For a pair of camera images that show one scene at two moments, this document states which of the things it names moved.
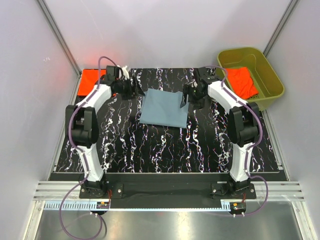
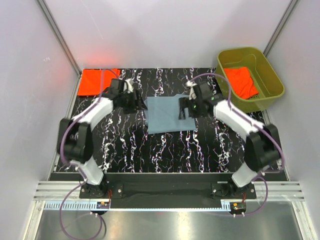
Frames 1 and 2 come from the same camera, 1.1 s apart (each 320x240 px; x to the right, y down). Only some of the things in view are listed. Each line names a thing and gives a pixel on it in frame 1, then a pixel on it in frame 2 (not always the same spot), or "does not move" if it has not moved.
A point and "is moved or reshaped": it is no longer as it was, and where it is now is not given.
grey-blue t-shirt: x=163 y=108 is moved or reshaped
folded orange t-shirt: x=89 y=77 does not move
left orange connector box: x=102 y=205 does not move
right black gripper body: x=196 y=98 to x=194 y=110
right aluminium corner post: x=286 y=16 does not move
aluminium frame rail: x=65 y=196 does not move
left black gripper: x=127 y=96 to x=133 y=106
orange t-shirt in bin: x=241 y=82 does not move
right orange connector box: x=237 y=206 does not move
